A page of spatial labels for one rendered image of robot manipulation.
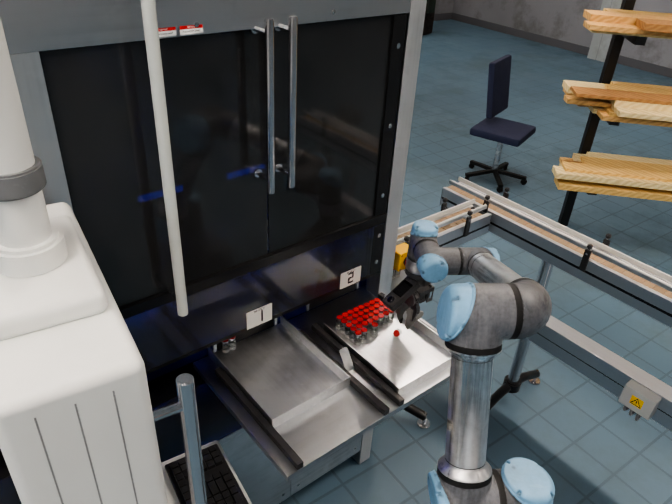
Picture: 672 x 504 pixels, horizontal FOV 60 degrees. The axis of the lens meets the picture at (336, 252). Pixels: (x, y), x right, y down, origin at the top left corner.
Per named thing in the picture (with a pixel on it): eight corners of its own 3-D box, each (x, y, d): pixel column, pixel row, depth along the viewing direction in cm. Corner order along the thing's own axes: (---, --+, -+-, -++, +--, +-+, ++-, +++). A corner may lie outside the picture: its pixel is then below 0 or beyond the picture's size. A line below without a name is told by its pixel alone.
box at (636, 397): (617, 401, 223) (624, 384, 218) (624, 395, 225) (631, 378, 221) (647, 421, 215) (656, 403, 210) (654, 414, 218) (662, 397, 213)
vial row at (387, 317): (347, 339, 180) (348, 327, 178) (389, 318, 190) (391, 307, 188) (352, 343, 179) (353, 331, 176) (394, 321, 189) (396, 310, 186)
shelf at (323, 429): (193, 367, 169) (192, 362, 168) (371, 287, 208) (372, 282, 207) (287, 482, 139) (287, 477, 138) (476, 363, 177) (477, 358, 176)
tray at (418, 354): (323, 332, 183) (323, 323, 181) (384, 303, 197) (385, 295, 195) (397, 397, 161) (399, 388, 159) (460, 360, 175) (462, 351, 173)
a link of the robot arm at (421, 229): (415, 232, 158) (409, 216, 165) (409, 265, 164) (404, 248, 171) (443, 233, 158) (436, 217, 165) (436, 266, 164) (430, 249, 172)
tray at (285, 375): (208, 355, 171) (207, 346, 169) (281, 323, 185) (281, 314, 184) (272, 429, 149) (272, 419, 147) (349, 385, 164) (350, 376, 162)
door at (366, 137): (268, 252, 159) (265, 26, 127) (383, 211, 183) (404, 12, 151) (269, 253, 158) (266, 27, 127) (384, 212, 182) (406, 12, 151)
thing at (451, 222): (371, 288, 211) (375, 251, 202) (344, 268, 221) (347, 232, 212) (490, 234, 248) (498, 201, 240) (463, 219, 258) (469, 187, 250)
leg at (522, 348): (496, 387, 278) (534, 252, 237) (508, 380, 283) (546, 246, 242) (512, 399, 273) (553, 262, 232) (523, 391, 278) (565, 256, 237)
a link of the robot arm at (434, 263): (464, 261, 151) (454, 238, 160) (422, 261, 149) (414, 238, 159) (459, 285, 155) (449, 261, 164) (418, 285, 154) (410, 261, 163)
